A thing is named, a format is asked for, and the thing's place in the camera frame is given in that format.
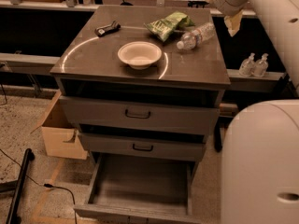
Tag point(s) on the yellow soft gripper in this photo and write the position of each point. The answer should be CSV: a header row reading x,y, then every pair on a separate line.
x,y
221,3

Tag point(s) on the clear plastic water bottle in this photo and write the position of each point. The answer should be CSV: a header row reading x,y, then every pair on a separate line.
x,y
197,36

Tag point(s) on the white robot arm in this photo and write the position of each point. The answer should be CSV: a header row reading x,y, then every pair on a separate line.
x,y
260,154

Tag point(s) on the left sanitizer pump bottle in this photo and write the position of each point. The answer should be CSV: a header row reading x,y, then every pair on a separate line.
x,y
246,66

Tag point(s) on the sanitizer pump bottle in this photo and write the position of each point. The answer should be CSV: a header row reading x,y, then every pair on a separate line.
x,y
246,66
260,66

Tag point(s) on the right sanitizer pump bottle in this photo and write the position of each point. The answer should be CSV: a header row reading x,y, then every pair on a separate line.
x,y
260,66

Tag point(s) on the grey drawer cabinet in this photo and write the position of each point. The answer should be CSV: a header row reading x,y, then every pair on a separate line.
x,y
129,93

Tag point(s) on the grey top drawer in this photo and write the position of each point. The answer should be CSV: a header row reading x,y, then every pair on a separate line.
x,y
148,117

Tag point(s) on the grey middle drawer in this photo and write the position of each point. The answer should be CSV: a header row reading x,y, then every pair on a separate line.
x,y
142,147

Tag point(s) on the grey open bottom drawer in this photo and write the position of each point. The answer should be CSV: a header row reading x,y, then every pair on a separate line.
x,y
138,190

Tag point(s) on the green chip bag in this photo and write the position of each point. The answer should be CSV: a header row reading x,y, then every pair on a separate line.
x,y
163,28

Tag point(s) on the white paper bowl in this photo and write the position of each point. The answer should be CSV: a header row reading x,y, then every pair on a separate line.
x,y
139,55

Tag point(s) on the black handheld device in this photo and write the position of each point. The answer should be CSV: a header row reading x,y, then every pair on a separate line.
x,y
108,29

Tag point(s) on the cardboard box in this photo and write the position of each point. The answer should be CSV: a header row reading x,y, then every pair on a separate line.
x,y
59,136

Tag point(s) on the black stand leg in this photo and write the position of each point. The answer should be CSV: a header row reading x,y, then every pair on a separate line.
x,y
12,217

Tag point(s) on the grey metal shelf rail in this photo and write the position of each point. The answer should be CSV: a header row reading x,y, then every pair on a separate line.
x,y
27,64

